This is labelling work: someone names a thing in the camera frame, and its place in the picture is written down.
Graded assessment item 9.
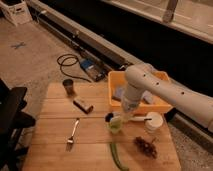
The white dish brush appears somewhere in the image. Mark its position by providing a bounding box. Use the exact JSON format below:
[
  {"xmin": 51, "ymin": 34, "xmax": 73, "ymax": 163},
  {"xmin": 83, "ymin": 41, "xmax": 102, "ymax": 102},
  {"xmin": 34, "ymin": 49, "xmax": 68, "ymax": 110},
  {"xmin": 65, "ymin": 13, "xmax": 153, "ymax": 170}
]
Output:
[{"xmin": 105, "ymin": 113, "xmax": 152, "ymax": 122}]

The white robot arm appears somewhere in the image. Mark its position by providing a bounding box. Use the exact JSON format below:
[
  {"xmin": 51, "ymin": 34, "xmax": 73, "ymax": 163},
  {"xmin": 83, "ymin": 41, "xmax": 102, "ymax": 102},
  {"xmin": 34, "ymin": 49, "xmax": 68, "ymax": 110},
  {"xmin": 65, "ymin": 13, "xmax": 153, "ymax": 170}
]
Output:
[{"xmin": 121, "ymin": 64, "xmax": 213, "ymax": 133}]

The green plastic cup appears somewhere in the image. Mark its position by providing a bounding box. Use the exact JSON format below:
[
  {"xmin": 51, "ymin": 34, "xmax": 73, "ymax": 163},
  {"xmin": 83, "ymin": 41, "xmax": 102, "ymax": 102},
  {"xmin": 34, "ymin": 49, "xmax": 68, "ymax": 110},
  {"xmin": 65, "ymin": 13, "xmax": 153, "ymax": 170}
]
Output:
[{"xmin": 108, "ymin": 116, "xmax": 122, "ymax": 134}]

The dark metal cup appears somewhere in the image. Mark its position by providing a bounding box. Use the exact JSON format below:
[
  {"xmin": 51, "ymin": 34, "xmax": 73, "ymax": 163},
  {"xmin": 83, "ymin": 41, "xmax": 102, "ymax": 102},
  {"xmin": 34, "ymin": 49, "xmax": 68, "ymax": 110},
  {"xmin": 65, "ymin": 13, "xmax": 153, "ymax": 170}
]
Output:
[{"xmin": 62, "ymin": 79, "xmax": 75, "ymax": 96}]

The white paper cup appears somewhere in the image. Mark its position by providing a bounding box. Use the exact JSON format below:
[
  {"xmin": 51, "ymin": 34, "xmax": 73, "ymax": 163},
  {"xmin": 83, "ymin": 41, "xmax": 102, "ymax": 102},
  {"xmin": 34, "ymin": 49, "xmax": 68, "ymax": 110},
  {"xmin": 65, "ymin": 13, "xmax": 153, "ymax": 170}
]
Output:
[{"xmin": 145, "ymin": 112, "xmax": 163, "ymax": 133}]

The yellow plastic bin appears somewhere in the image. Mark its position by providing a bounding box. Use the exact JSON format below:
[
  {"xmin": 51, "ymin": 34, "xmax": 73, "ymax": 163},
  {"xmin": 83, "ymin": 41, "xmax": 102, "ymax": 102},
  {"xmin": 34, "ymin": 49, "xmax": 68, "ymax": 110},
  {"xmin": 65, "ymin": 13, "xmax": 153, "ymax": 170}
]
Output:
[{"xmin": 108, "ymin": 71, "xmax": 172, "ymax": 115}]

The blue sponge left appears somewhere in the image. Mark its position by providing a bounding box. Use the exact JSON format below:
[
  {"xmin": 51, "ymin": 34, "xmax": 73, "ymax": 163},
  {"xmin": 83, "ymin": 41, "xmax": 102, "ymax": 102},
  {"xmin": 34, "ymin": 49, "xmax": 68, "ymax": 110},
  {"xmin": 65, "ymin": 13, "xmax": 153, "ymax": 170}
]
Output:
[{"xmin": 112, "ymin": 87, "xmax": 124, "ymax": 101}]

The blue sponge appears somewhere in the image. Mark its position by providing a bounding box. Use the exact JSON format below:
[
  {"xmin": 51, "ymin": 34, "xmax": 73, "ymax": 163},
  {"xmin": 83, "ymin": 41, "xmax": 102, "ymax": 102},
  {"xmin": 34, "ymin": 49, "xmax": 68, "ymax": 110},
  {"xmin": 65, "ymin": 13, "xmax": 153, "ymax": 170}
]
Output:
[
  {"xmin": 142, "ymin": 91, "xmax": 154, "ymax": 104},
  {"xmin": 112, "ymin": 87, "xmax": 124, "ymax": 101}
]

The blue power device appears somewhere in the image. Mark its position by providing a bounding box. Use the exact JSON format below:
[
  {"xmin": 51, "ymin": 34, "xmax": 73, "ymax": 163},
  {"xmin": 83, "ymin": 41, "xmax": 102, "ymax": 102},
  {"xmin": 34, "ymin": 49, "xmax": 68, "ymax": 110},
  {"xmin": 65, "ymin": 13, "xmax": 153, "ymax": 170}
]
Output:
[{"xmin": 80, "ymin": 59, "xmax": 105, "ymax": 82}]

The small brown rectangular box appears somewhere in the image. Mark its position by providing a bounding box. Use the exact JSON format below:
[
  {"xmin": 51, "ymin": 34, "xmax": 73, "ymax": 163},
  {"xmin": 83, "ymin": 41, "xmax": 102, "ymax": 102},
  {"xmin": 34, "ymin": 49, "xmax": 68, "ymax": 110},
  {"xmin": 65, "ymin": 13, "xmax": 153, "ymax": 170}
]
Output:
[{"xmin": 73, "ymin": 98, "xmax": 93, "ymax": 114}]

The blue sponge right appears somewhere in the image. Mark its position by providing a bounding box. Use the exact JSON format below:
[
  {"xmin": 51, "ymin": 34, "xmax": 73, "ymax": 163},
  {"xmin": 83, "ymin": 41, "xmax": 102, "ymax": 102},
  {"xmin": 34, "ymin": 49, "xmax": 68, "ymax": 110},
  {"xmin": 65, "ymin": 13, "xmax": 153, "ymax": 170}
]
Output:
[{"xmin": 142, "ymin": 91, "xmax": 154, "ymax": 104}]

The green cucumber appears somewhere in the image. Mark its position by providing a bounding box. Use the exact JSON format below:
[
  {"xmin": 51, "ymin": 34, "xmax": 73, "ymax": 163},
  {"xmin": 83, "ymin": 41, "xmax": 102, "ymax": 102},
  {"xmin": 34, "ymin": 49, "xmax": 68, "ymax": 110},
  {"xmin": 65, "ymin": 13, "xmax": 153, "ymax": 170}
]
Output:
[{"xmin": 109, "ymin": 142, "xmax": 129, "ymax": 171}]

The silver fork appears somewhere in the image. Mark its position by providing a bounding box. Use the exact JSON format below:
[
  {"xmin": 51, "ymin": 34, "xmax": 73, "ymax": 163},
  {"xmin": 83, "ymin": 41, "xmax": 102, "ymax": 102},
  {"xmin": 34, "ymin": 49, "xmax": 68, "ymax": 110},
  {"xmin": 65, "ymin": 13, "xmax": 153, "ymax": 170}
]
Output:
[{"xmin": 67, "ymin": 118, "xmax": 80, "ymax": 145}]

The bunch of dark grapes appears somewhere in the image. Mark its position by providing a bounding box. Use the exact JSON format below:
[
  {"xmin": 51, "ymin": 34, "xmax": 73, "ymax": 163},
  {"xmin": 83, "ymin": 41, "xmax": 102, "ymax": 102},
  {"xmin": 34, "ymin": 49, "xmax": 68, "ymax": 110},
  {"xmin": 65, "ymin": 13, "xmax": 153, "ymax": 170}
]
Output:
[{"xmin": 134, "ymin": 137, "xmax": 157, "ymax": 159}]

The black chair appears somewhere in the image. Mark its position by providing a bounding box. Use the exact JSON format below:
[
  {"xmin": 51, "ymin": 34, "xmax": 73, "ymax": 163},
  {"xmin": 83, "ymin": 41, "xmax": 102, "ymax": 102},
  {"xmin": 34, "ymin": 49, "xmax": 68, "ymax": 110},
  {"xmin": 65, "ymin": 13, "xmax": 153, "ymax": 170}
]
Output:
[{"xmin": 0, "ymin": 78, "xmax": 36, "ymax": 171}]

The white cardboard box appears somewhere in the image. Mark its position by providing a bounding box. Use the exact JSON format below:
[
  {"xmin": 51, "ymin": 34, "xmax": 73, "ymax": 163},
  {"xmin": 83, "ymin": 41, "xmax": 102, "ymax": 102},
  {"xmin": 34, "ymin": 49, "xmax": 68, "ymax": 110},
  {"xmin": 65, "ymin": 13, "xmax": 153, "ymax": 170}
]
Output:
[{"xmin": 0, "ymin": 0, "xmax": 32, "ymax": 26}]

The black cable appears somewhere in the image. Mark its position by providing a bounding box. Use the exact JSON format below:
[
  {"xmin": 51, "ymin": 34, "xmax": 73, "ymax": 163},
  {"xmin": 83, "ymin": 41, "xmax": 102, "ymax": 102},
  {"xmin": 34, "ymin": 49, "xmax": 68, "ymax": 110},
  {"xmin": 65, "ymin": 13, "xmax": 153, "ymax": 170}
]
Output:
[{"xmin": 56, "ymin": 53, "xmax": 92, "ymax": 83}]

